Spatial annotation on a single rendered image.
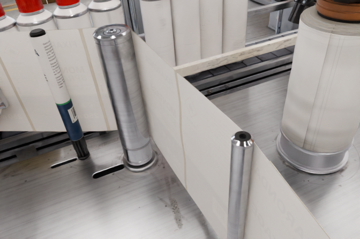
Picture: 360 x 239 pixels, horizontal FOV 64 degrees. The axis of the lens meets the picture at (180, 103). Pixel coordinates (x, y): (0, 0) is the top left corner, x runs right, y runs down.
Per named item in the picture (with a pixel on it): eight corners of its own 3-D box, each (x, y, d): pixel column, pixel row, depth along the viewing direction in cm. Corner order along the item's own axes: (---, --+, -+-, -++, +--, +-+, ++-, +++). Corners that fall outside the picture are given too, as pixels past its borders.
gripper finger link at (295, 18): (303, -10, 60) (290, 21, 63) (315, -7, 58) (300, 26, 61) (313, -8, 62) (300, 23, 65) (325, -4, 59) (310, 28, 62)
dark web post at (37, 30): (78, 162, 40) (27, 35, 29) (76, 154, 42) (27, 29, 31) (91, 158, 41) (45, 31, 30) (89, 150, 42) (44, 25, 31)
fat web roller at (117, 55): (128, 177, 38) (92, 43, 27) (119, 154, 41) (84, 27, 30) (160, 165, 39) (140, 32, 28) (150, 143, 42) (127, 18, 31)
